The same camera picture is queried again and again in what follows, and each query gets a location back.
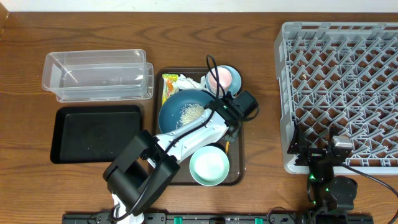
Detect light blue small bowl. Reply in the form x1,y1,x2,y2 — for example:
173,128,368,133
205,65,242,98

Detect pink plastic cup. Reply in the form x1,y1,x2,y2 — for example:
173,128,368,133
206,66,233,97

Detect white rice pile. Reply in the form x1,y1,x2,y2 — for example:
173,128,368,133
176,103,204,128

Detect dark blue bowl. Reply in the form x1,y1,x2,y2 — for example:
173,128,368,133
158,90,214,133

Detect mint green bowl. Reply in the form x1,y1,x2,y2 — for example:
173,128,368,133
189,146,230,187

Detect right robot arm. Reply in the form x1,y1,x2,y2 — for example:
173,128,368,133
287,126,358,223

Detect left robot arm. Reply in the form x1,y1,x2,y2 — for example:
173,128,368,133
103,97,257,223

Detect grey dishwasher rack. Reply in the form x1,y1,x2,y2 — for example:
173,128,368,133
274,22,397,175

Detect black waste tray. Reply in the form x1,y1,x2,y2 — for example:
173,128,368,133
50,105,141,164

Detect wooden chopstick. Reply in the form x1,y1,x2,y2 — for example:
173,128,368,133
225,141,229,155

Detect crumpled white tissue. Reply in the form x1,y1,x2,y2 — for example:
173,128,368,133
172,74,206,90

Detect yellow green snack wrapper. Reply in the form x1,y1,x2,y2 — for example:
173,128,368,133
162,73,179,105

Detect brown serving tray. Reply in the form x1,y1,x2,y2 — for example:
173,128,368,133
151,67,245,187

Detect clear plastic bin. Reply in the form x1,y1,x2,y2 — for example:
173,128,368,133
42,49,154,103

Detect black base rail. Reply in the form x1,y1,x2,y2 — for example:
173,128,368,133
61,211,374,224

